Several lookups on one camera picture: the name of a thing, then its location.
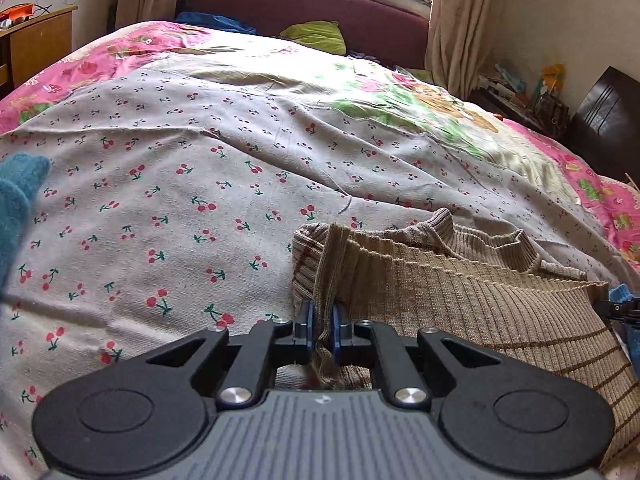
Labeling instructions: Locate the tan striped knit sweater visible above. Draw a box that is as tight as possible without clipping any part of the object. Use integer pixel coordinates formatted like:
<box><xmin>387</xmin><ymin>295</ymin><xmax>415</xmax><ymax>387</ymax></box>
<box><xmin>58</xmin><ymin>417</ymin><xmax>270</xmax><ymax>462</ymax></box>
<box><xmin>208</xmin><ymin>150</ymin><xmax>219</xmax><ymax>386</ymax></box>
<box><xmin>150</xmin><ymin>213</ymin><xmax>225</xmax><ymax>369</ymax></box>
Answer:
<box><xmin>277</xmin><ymin>208</ymin><xmax>633</xmax><ymax>468</ymax></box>

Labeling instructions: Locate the cherry-print bed sheet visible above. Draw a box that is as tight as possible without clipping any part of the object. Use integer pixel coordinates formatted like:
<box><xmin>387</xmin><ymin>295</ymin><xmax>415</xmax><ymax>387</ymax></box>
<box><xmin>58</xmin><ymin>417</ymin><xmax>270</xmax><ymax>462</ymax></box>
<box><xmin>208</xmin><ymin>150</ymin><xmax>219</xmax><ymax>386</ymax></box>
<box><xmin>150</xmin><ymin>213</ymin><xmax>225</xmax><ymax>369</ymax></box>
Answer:
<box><xmin>0</xmin><ymin>52</ymin><xmax>640</xmax><ymax>480</ymax></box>

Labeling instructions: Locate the green pillow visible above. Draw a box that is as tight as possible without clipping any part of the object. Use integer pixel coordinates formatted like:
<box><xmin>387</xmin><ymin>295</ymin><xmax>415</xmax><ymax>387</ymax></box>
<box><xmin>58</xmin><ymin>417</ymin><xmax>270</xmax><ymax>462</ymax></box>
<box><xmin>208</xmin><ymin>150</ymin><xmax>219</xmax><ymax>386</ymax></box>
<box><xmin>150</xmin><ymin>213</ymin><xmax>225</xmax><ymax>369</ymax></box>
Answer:
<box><xmin>280</xmin><ymin>21</ymin><xmax>347</xmax><ymax>56</ymax></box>

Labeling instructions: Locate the wooden side cabinet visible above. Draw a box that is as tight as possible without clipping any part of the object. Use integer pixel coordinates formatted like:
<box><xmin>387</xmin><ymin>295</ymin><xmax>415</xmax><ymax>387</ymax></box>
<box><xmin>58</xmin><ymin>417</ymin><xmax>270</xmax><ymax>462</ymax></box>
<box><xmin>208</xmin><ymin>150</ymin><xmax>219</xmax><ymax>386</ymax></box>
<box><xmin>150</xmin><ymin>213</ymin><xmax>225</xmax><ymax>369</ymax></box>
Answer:
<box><xmin>0</xmin><ymin>6</ymin><xmax>78</xmax><ymax>98</ymax></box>

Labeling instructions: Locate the teal fuzzy garment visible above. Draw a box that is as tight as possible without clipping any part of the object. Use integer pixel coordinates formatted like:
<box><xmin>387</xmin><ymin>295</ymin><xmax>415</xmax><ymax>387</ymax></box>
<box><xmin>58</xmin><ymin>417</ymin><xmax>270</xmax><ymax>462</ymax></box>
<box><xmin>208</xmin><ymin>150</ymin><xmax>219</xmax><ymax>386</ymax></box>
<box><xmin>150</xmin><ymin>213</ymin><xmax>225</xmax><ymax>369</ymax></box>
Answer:
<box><xmin>0</xmin><ymin>152</ymin><xmax>52</xmax><ymax>293</ymax></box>

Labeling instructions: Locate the maroon bed headboard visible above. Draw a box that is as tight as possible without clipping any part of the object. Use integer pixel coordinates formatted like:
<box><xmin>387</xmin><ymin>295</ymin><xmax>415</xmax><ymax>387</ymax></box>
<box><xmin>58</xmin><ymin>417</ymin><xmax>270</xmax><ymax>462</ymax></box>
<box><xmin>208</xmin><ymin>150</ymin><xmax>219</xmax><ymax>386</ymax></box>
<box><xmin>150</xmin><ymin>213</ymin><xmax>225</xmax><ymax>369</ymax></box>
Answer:
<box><xmin>177</xmin><ymin>0</ymin><xmax>431</xmax><ymax>68</ymax></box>

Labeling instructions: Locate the pink cartoon-print quilt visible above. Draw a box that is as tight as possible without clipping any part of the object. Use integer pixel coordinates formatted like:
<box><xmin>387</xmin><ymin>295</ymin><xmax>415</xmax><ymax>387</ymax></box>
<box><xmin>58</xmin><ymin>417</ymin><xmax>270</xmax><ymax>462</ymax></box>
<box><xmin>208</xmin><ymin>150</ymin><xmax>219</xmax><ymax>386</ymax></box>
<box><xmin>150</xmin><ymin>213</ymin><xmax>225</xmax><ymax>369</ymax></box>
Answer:
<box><xmin>0</xmin><ymin>20</ymin><xmax>640</xmax><ymax>266</ymax></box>

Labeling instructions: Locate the blue knit garment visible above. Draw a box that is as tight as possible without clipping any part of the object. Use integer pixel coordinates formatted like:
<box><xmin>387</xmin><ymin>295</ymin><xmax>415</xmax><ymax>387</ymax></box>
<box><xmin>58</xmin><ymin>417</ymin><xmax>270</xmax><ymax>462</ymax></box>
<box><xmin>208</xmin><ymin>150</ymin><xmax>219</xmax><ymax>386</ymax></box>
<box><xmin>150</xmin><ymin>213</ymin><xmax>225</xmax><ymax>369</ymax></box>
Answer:
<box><xmin>607</xmin><ymin>284</ymin><xmax>640</xmax><ymax>361</ymax></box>

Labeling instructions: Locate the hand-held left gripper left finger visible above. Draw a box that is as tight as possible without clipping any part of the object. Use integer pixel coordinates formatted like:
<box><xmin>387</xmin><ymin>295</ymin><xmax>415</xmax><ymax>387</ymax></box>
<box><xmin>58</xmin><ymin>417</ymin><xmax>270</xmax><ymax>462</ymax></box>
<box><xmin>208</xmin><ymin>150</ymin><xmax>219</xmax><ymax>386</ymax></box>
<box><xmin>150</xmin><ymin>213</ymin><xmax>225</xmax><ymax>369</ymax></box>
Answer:
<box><xmin>145</xmin><ymin>300</ymin><xmax>317</xmax><ymax>408</ymax></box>

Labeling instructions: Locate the yellow toy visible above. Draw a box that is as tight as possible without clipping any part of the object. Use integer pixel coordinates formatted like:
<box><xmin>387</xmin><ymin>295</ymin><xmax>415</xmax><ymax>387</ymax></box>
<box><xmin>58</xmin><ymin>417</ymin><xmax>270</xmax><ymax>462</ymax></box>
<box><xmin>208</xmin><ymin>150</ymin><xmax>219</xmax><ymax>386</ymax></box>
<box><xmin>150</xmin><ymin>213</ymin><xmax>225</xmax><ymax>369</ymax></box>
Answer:
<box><xmin>542</xmin><ymin>63</ymin><xmax>566</xmax><ymax>91</ymax></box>

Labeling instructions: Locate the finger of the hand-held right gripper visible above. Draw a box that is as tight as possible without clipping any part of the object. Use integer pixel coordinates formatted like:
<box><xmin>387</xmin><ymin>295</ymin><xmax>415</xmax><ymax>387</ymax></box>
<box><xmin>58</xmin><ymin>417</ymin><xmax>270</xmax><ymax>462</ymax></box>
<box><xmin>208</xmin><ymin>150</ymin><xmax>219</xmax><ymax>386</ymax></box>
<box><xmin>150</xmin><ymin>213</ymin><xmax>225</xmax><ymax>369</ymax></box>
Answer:
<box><xmin>594</xmin><ymin>296</ymin><xmax>640</xmax><ymax>322</ymax></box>

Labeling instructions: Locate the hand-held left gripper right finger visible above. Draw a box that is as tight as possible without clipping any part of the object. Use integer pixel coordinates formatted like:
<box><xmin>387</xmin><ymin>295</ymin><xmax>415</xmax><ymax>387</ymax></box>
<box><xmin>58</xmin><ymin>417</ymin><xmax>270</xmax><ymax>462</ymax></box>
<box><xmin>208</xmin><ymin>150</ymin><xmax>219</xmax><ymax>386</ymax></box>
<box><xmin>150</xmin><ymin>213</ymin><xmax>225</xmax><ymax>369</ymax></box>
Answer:
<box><xmin>331</xmin><ymin>305</ymin><xmax>503</xmax><ymax>408</ymax></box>

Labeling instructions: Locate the pile of books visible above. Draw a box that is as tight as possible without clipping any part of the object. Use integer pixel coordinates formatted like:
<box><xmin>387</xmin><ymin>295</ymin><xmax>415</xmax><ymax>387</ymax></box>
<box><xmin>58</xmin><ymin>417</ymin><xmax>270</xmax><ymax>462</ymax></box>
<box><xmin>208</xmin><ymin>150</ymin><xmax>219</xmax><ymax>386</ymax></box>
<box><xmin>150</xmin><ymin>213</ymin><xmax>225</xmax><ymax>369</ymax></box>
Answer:
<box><xmin>472</xmin><ymin>62</ymin><xmax>531</xmax><ymax>111</ymax></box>

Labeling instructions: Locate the blue cloth by headboard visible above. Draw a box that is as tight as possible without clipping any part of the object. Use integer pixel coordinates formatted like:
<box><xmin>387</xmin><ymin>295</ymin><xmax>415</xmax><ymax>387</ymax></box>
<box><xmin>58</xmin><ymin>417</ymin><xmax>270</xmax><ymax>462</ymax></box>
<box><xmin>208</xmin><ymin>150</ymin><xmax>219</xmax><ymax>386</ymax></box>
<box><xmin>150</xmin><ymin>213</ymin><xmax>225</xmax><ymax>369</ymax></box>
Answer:
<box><xmin>176</xmin><ymin>11</ymin><xmax>257</xmax><ymax>36</ymax></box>

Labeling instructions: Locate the dark wooden board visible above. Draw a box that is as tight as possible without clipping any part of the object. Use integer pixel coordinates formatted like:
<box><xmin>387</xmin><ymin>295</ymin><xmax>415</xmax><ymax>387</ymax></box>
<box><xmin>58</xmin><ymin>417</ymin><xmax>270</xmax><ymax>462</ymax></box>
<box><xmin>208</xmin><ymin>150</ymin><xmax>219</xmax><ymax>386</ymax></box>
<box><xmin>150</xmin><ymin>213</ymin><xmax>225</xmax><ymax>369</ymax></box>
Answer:
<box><xmin>565</xmin><ymin>66</ymin><xmax>640</xmax><ymax>183</ymax></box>

